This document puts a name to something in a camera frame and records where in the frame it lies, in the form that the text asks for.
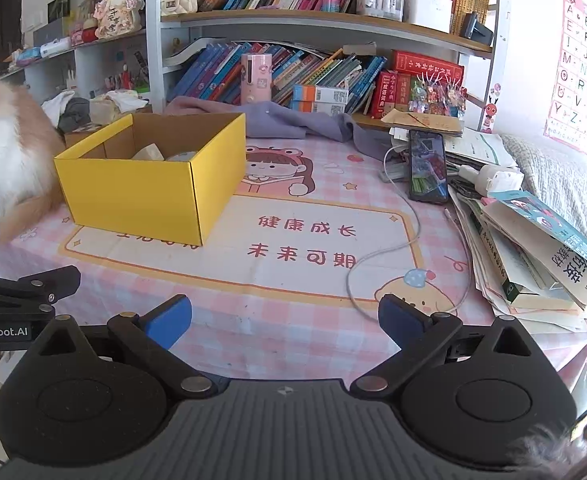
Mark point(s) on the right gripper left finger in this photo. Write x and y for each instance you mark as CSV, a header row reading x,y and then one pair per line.
x,y
146,342

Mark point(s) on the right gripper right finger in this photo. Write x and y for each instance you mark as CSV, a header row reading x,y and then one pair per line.
x,y
423,340

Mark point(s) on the yellow tape roll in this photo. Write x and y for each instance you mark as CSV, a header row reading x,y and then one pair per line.
x,y
182,157

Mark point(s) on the beige rectangular block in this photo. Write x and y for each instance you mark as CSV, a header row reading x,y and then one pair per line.
x,y
151,153

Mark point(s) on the orange white fluffy cat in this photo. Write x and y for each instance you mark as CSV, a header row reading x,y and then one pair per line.
x,y
29,143

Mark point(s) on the wooden chess box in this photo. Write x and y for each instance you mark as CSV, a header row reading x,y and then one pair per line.
x,y
75,136

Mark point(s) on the stack of books right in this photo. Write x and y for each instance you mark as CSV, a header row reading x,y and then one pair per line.
x,y
528,261

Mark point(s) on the pink checkered table mat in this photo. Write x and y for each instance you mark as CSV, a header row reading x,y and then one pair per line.
x,y
286,286

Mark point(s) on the yellow cardboard box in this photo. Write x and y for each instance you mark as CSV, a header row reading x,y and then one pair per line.
x,y
178,201

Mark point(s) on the black smartphone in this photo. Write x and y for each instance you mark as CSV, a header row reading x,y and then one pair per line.
x,y
427,167

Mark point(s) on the white power adapter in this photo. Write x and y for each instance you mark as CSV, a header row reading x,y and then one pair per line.
x,y
492,179

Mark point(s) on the tissue pack cloth cover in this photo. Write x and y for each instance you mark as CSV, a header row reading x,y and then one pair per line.
x,y
112,105

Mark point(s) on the brown paper envelope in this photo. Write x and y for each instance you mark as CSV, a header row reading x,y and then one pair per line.
x,y
427,122

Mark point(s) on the purple pink cloth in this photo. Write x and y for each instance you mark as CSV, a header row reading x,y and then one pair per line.
x,y
268,120

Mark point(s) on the red dictionary books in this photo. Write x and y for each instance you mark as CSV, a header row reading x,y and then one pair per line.
x,y
422,84

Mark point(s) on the orange white blue boxes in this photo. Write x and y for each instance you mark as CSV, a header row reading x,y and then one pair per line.
x,y
316,99

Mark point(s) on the pink doll figurine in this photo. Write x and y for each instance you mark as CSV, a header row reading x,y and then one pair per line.
x,y
117,17

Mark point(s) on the grey wooden bookshelf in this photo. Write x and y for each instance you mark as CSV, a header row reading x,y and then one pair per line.
x,y
91,63

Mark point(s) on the pink cylindrical device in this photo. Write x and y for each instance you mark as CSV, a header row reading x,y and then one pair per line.
x,y
256,78

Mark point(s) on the white pen holder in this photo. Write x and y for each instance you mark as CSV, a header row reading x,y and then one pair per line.
x,y
433,14

